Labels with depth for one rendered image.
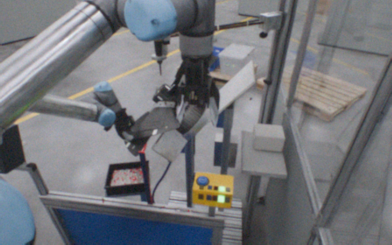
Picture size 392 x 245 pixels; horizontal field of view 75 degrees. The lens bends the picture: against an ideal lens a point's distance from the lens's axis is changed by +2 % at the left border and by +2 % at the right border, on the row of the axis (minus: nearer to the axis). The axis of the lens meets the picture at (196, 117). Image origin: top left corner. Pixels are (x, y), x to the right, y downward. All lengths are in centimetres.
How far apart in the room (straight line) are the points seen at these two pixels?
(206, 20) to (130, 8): 15
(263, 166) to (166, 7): 117
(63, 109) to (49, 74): 58
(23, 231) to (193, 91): 39
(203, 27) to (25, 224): 42
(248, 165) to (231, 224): 80
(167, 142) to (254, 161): 51
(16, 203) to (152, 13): 30
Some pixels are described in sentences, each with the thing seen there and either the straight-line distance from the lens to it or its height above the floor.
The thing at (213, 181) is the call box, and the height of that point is 107.
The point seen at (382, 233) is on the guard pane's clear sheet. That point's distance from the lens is 80.
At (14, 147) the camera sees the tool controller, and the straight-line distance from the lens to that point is 136.
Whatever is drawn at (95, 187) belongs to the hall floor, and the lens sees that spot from 263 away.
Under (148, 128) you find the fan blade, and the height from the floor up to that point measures 120.
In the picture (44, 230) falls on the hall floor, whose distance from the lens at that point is 251.
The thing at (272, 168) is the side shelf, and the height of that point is 86.
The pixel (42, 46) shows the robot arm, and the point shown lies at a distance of 48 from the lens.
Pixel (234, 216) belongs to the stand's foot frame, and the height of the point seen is 8.
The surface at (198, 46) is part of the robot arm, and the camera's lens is 54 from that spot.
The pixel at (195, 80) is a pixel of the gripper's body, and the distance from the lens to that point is 57.
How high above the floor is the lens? 188
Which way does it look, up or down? 34 degrees down
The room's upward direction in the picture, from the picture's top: straight up
